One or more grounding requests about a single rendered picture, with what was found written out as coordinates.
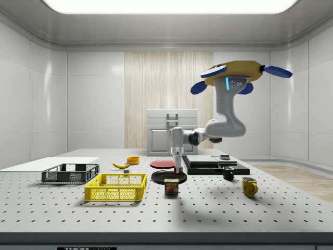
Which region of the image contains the yellow basket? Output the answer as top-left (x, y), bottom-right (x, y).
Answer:
top-left (84, 173), bottom-right (148, 203)

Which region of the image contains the black mug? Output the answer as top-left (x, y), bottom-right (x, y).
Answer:
top-left (222, 166), bottom-right (235, 181)

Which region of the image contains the banana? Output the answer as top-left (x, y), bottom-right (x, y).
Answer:
top-left (112, 161), bottom-right (132, 170)

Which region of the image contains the black plate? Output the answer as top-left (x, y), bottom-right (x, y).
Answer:
top-left (150, 169), bottom-right (188, 184)

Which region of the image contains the dark grey basket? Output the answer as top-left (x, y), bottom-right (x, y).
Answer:
top-left (41, 163), bottom-right (100, 185)

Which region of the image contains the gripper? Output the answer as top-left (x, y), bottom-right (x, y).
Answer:
top-left (173, 153), bottom-right (183, 173)

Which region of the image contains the white board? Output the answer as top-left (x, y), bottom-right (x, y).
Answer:
top-left (0, 156), bottom-right (100, 172)

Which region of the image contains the yellow mug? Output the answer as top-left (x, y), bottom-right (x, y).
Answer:
top-left (241, 177), bottom-right (259, 198)

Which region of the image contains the black stove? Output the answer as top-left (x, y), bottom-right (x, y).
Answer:
top-left (181, 154), bottom-right (251, 176)

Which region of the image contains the red plate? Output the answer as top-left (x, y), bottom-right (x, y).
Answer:
top-left (150, 159), bottom-right (176, 169)

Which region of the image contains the white cabinet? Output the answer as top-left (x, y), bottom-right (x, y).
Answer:
top-left (146, 108), bottom-right (199, 157)

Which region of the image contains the flat-sided can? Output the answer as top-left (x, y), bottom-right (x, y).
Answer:
top-left (163, 178), bottom-right (180, 195)

